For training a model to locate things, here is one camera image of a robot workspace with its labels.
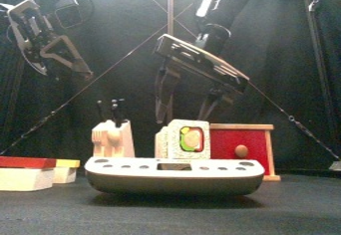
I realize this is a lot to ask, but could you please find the speckled white sushi roll piece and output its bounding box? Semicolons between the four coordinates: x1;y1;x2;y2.
153;118;211;160

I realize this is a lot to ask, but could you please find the red topped white sushi block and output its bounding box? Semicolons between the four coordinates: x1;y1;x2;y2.
0;155;59;192

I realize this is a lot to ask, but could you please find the thick black utensil handle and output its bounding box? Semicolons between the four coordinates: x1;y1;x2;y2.
111;98;128;127

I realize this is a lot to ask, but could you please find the diagonal brace cable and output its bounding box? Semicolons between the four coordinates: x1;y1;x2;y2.
0;0;198;156
129;0;341;162

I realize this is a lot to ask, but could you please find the thin black utensil handle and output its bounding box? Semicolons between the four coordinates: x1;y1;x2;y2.
96;100;108;122

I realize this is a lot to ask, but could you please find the cream wooden castle block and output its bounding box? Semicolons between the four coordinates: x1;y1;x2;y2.
91;118;136;158

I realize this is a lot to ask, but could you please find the vertical metal frame pole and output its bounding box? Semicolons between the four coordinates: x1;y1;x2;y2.
166;0;174;123

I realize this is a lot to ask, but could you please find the yellow topped white sushi block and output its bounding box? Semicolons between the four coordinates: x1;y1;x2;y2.
52;158;81;184

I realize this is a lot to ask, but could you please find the red wooden drawer box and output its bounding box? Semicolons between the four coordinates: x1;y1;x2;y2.
207;122;282;182

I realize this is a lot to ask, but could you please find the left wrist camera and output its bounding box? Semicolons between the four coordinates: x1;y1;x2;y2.
52;0;96;32

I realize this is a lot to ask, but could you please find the dark side frame post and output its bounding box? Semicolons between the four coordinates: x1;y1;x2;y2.
299;0;339;153

